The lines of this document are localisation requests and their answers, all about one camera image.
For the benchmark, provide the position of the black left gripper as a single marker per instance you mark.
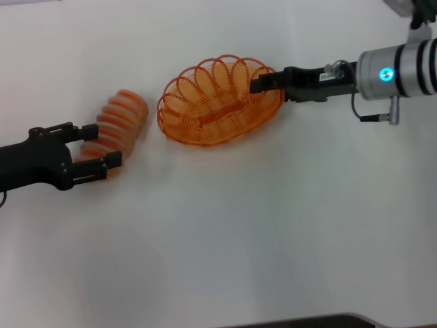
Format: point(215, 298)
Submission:
point(34, 164)

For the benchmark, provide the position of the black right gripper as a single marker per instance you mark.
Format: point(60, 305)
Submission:
point(307, 80)

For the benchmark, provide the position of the orange white striped bread roll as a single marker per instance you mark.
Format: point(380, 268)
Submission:
point(119, 116)

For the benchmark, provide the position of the dark robot torso edge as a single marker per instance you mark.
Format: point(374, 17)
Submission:
point(300, 321)

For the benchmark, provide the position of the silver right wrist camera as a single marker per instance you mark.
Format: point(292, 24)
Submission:
point(421, 13)

